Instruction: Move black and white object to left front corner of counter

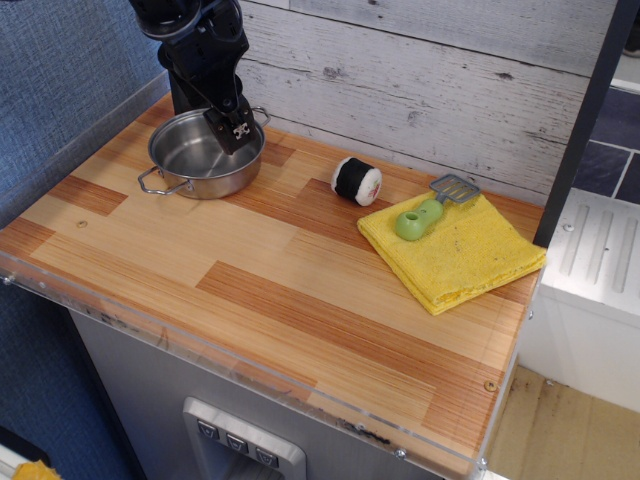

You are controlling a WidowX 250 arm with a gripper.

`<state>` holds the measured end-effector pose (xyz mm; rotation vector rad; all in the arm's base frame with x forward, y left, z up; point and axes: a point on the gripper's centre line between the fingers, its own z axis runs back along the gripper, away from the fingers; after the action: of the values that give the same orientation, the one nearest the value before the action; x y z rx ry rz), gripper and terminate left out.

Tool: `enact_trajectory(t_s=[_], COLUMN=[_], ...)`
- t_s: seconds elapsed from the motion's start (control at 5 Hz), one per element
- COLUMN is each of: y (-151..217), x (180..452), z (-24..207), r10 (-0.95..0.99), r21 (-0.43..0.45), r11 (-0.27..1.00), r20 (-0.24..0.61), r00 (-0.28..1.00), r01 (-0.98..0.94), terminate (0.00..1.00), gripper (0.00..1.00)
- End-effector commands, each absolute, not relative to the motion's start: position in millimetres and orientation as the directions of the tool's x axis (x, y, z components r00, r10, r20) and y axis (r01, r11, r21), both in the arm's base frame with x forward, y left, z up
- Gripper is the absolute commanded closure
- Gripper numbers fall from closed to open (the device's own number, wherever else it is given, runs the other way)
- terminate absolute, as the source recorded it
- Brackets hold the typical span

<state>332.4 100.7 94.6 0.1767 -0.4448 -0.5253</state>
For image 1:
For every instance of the black white sushi roll toy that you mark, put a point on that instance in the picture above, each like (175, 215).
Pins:
(356, 181)

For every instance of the white grooved sink counter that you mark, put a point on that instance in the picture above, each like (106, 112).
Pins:
(594, 252)

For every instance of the green handled toy spatula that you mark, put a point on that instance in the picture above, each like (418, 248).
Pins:
(412, 225)

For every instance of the black vertical frame post right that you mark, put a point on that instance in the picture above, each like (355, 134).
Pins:
(604, 69)

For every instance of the yellow object bottom left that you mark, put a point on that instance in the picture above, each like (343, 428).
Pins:
(35, 471)

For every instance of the clear acrylic table edge guard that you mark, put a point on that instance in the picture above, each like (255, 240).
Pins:
(148, 368)

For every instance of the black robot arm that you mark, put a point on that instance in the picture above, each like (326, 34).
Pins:
(160, 20)

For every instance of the yellow folded cloth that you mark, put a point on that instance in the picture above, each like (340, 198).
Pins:
(470, 250)

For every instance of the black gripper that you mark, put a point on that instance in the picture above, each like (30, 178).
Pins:
(202, 62)

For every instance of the stainless steel pot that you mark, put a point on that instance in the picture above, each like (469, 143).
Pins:
(188, 160)

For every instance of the silver dispenser button panel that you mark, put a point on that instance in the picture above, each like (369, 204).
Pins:
(228, 447)

